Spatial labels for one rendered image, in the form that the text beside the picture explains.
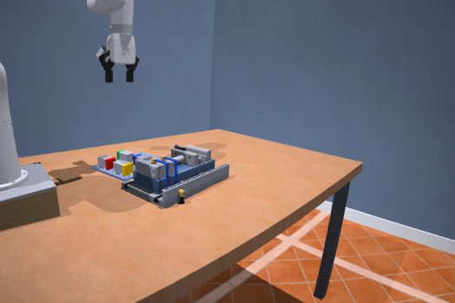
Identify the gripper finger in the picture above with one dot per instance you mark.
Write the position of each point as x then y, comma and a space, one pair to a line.
107, 66
131, 69

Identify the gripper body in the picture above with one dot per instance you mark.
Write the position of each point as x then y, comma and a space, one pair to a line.
122, 48

